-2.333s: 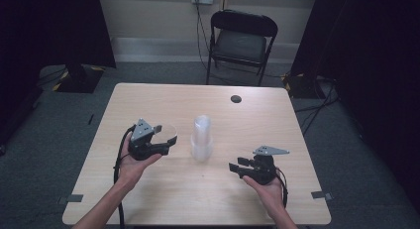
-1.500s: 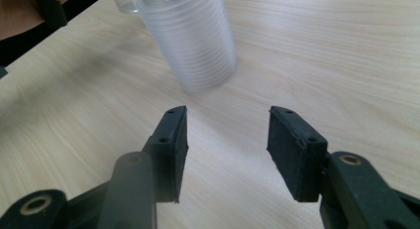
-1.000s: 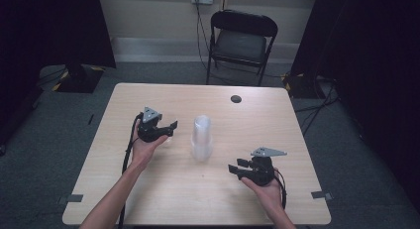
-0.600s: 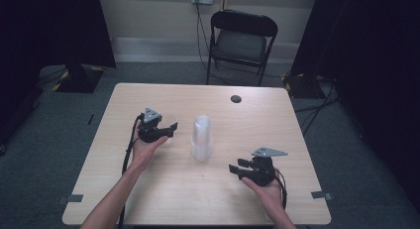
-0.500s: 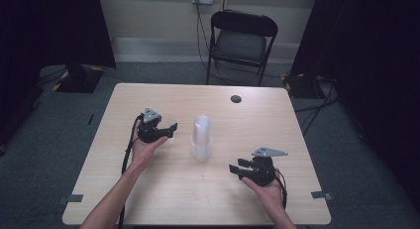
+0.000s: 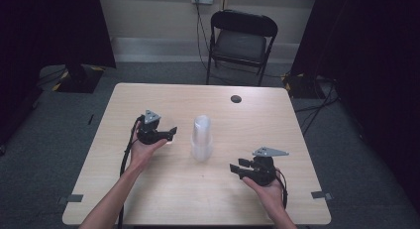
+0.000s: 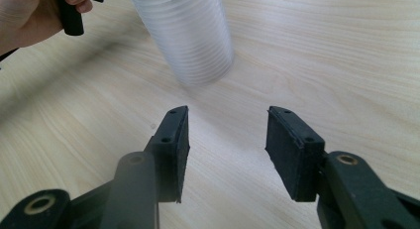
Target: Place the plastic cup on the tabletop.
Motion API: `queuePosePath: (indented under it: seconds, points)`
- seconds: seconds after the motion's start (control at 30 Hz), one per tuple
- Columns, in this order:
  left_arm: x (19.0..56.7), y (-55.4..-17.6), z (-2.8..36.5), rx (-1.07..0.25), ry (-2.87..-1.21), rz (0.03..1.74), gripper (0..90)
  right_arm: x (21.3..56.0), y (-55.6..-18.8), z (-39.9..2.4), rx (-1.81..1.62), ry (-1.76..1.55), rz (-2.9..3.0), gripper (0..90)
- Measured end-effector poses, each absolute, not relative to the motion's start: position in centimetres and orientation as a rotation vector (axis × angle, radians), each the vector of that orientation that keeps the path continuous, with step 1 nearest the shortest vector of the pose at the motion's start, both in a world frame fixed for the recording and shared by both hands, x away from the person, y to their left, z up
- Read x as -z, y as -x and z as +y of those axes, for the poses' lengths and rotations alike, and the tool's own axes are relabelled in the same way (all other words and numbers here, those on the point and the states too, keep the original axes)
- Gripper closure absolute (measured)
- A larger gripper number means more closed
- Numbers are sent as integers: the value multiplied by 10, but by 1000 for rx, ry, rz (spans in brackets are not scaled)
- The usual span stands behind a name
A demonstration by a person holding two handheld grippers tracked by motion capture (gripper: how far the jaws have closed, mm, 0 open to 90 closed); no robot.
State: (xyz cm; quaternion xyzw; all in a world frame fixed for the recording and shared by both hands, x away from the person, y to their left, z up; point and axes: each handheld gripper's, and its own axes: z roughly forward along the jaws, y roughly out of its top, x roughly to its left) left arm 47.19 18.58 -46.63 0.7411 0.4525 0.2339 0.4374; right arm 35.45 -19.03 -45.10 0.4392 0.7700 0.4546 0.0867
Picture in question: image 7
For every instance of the stack of clear plastic cups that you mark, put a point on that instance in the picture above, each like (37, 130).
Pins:
(188, 37)

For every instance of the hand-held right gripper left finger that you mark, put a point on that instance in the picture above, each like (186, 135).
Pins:
(171, 149)

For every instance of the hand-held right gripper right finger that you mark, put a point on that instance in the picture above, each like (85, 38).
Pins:
(292, 156)

